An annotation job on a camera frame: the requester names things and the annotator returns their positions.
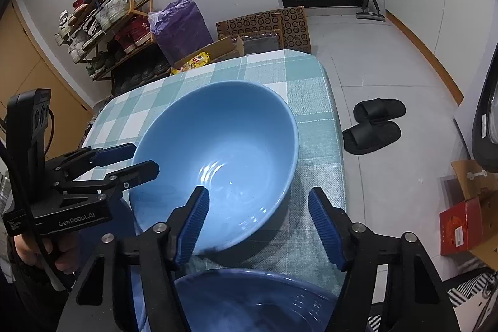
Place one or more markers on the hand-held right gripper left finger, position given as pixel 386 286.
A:
pixel 192 227

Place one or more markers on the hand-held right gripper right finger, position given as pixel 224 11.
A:
pixel 326 231

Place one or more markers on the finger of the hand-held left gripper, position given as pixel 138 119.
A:
pixel 136 172
pixel 116 155

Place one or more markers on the person's left forearm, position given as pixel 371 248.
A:
pixel 27 301

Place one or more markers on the person's left hand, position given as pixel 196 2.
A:
pixel 68 254

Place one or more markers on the wooden door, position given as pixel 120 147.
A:
pixel 35 56

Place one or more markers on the black slipper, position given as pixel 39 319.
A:
pixel 379 110
pixel 369 137

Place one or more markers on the yellow snack packets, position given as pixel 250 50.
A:
pixel 192 61

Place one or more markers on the wooden shoe rack with shoes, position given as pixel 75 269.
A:
pixel 132 32

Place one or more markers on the teal white checked tablecloth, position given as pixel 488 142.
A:
pixel 315 102

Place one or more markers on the red labelled cardboard box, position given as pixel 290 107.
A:
pixel 459 227

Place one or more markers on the purple plastic bag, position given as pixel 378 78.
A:
pixel 179 28

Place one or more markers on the open brown cardboard box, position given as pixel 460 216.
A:
pixel 221 48

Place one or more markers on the black white striped mat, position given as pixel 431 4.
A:
pixel 470 285

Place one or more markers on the patterned cardboard box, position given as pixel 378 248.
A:
pixel 295 28

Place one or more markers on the white cabinet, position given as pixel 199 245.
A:
pixel 428 5

